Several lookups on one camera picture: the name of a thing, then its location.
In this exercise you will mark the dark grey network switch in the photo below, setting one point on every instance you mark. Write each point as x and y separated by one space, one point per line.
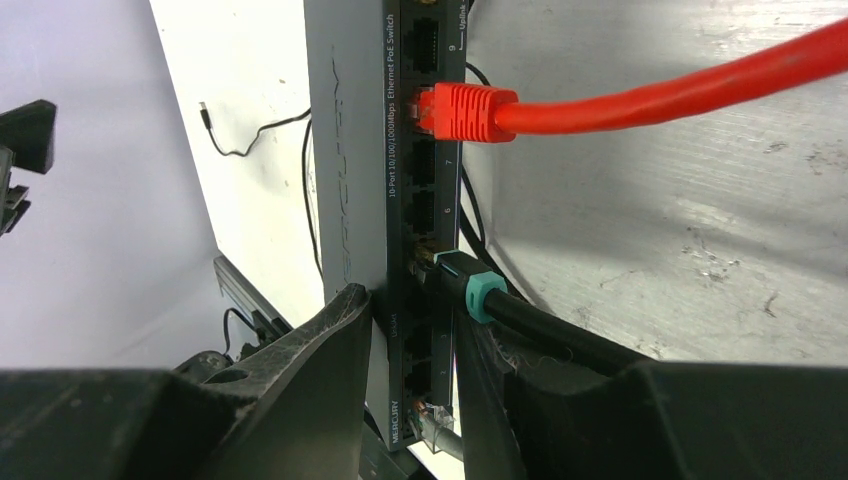
385 187

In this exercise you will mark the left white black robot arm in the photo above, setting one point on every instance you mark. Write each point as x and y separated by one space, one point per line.
27 143

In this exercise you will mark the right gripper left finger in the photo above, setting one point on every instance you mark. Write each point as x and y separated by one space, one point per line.
294 410

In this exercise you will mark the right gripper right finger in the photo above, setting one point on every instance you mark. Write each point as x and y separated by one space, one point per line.
530 416

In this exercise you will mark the aluminium left side rail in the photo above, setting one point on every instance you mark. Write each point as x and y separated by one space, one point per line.
264 319

